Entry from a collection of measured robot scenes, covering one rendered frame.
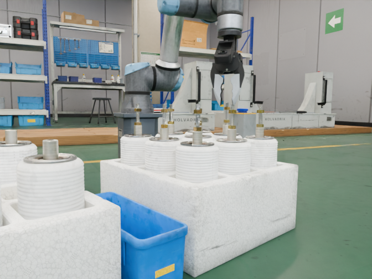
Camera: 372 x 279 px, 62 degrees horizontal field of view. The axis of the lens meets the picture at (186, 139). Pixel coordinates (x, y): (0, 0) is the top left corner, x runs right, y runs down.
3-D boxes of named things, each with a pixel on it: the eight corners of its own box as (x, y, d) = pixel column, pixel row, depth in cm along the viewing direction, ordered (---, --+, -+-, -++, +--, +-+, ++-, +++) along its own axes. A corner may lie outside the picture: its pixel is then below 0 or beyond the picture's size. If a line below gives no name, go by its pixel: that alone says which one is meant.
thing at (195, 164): (225, 222, 71) (227, 144, 69) (199, 235, 64) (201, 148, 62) (192, 213, 78) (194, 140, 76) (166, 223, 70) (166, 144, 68)
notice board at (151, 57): (140, 67, 707) (140, 51, 703) (160, 68, 728) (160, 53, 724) (140, 67, 705) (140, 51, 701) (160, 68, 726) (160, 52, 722)
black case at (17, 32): (14, 42, 504) (14, 32, 503) (37, 45, 520) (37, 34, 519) (13, 38, 467) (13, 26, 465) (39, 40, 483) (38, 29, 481)
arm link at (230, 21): (241, 13, 87) (212, 15, 89) (241, 30, 87) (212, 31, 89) (244, 20, 94) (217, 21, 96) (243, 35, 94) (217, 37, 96)
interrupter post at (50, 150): (40, 160, 48) (39, 139, 48) (56, 159, 50) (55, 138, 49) (45, 163, 46) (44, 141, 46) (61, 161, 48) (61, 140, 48)
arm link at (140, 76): (122, 92, 148) (122, 62, 146) (149, 92, 153) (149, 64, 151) (127, 91, 137) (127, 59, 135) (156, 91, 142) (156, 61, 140)
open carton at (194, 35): (164, 50, 630) (164, 24, 624) (194, 53, 665) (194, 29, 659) (177, 46, 580) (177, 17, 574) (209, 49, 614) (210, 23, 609)
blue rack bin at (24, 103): (18, 109, 524) (17, 96, 521) (43, 109, 540) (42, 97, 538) (17, 109, 479) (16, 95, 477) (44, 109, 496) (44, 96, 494)
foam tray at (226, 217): (101, 222, 89) (99, 160, 88) (197, 197, 116) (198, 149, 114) (194, 278, 61) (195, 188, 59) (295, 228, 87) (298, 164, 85)
